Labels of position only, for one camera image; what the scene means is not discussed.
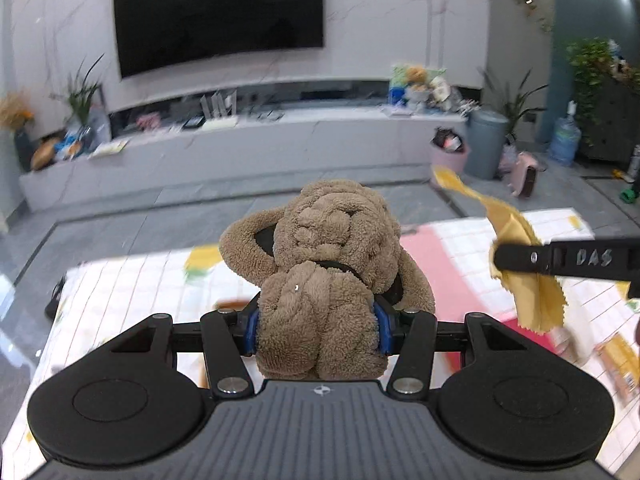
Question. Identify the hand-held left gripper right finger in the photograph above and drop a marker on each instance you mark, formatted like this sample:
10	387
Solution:
384	330

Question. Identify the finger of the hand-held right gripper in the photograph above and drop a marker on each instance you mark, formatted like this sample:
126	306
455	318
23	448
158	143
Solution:
590	259

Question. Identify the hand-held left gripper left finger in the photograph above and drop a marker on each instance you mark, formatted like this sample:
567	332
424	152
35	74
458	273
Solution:
250	335

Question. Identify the yellow cloth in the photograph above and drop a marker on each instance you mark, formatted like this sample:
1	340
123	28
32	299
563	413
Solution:
515	225

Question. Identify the brown plush teddy bear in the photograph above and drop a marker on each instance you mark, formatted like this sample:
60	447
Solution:
325	240

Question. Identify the pink mat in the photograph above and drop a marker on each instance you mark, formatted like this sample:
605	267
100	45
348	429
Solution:
450	265

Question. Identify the pink heater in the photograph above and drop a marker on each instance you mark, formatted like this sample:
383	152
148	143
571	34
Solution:
526	175

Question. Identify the blue water bottle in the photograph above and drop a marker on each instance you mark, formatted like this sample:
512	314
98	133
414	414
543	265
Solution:
565	142

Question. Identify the checked lemon print blanket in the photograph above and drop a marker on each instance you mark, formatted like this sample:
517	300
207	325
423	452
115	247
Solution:
130	290

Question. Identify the dark grey cabinet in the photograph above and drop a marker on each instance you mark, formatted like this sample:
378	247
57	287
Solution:
615	125

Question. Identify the grey trash can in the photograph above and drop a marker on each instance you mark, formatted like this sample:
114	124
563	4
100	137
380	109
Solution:
485	145

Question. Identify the potted long-leaf plant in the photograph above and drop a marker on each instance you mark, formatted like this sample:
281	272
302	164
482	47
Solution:
515	105

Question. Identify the pink waste bin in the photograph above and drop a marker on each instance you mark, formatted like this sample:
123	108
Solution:
447	160

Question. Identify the white marble television cabinet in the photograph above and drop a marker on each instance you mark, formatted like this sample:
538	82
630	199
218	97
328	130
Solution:
225	160

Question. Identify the bushy green plant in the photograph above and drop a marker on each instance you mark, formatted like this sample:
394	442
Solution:
590	75

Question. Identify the white router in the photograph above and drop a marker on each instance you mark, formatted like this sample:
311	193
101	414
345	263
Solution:
220	121

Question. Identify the black set-top box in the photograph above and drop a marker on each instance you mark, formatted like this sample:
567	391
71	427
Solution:
194	122

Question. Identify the yellowish papers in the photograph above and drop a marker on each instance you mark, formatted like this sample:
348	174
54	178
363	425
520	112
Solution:
107	148

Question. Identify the pink photo card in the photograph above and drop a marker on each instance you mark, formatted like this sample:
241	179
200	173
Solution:
148	122

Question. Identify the green printed card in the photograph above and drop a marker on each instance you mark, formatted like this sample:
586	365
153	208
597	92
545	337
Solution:
397	82

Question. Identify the small teddy bear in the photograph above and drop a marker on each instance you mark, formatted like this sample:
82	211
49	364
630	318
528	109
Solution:
416	77

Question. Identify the pile of snack packets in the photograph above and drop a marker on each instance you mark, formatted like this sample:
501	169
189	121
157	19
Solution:
72	145

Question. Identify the brown straw hat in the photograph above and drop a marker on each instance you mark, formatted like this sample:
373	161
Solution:
42	155

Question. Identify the green plant in glass vase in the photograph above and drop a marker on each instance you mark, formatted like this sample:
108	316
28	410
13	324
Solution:
82	100

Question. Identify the dried flowers in dark vase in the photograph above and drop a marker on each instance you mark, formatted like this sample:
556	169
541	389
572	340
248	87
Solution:
20	140

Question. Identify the black television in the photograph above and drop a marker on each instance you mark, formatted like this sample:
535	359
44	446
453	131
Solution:
215	15

